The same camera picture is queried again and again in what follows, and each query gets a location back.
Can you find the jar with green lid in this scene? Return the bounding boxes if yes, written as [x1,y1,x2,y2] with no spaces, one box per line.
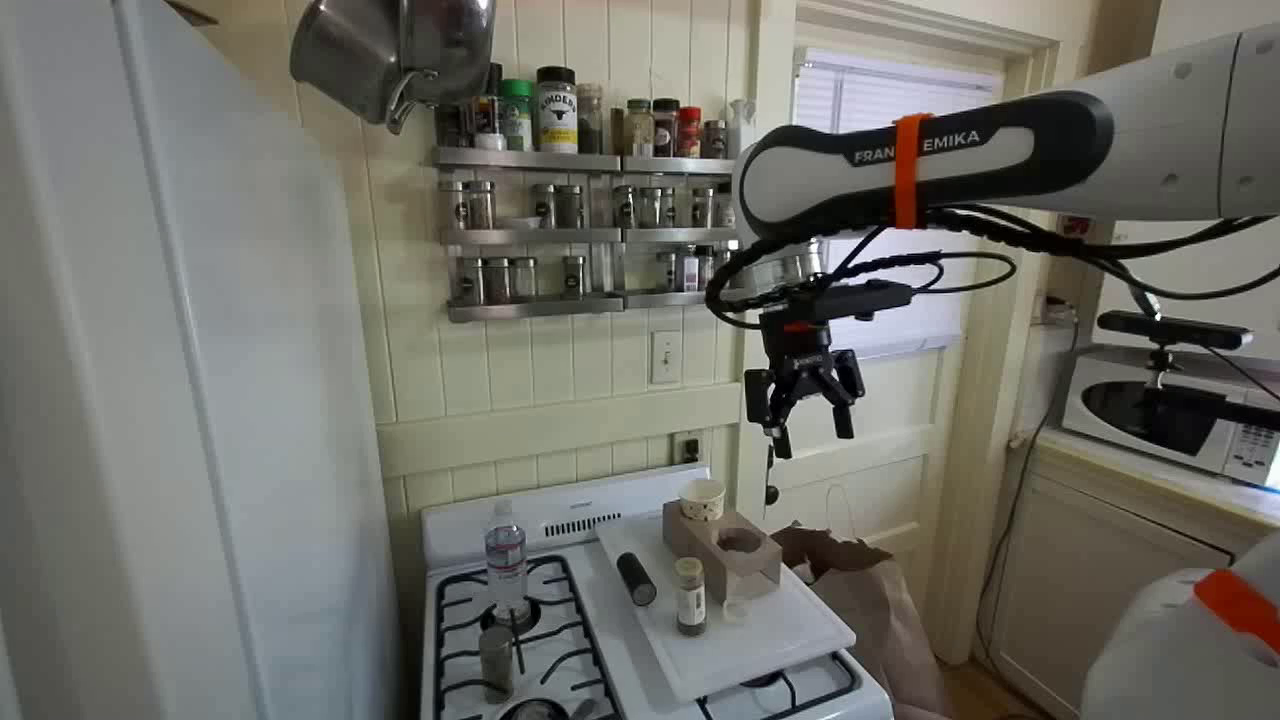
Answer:
[497,77,538,154]

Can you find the brown paper bag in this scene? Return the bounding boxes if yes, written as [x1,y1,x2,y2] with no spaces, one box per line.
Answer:
[771,519,958,720]

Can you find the steel frying pan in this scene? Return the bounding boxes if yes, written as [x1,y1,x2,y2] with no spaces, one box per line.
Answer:
[387,0,502,111]

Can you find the steel stove burner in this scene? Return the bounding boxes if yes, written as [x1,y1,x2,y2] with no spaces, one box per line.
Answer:
[497,691,577,720]
[484,591,560,638]

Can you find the dark spice jar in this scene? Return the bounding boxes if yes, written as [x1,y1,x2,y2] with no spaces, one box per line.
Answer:
[467,92,509,153]

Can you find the white counter cabinet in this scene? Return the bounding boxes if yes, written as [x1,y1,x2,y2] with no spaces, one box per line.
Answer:
[977,427,1280,720]

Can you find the brown cardboard box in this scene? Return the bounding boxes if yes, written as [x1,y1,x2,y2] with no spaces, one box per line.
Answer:
[661,491,787,609]

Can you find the white window blind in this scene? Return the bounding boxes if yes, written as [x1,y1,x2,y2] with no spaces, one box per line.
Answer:
[791,53,1005,352]

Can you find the steel saucepan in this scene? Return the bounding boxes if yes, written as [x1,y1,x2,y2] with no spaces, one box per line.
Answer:
[289,0,421,132]

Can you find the large jar with black lid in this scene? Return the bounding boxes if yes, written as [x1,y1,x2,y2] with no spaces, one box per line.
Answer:
[534,60,585,154]

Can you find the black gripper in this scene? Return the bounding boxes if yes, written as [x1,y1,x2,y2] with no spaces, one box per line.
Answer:
[741,312,872,465]

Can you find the white cutting board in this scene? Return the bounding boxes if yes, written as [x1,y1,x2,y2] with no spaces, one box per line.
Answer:
[593,512,862,706]

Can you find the white refrigerator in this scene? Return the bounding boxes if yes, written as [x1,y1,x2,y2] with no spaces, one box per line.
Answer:
[0,0,405,720]

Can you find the orange cable strap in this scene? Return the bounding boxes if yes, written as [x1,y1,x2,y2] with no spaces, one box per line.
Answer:
[889,111,932,231]
[1191,564,1280,654]

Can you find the spice jar with white label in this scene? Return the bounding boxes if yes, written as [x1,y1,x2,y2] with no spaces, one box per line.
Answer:
[668,552,712,638]

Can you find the steel spice rack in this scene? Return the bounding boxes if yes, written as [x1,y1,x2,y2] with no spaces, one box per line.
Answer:
[430,140,753,329]

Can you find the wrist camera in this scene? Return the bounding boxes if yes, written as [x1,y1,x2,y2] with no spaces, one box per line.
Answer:
[759,275,919,325]

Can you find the black stove grate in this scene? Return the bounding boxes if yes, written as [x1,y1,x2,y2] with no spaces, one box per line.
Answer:
[438,556,623,720]
[701,647,869,720]

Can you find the white gas stove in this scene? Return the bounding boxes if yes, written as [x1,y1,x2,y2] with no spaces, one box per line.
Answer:
[415,458,898,720]

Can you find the clear plastic water bottle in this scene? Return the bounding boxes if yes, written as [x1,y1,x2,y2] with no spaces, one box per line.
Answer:
[480,501,534,620]

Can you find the small black jar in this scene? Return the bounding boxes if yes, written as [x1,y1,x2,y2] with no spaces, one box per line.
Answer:
[612,548,661,611]

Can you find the white light switch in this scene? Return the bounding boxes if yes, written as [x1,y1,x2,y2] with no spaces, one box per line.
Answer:
[650,329,683,389]

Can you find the white microwave oven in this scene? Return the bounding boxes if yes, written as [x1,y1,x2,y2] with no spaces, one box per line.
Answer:
[1059,338,1280,491]

